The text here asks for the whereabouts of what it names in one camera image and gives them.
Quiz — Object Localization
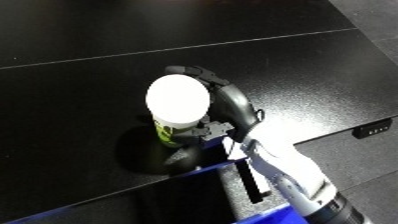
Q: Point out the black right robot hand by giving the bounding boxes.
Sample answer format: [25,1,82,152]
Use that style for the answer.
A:
[163,65,267,143]

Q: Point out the white paper cup green band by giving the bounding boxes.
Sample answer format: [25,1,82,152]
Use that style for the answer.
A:
[143,73,214,148]

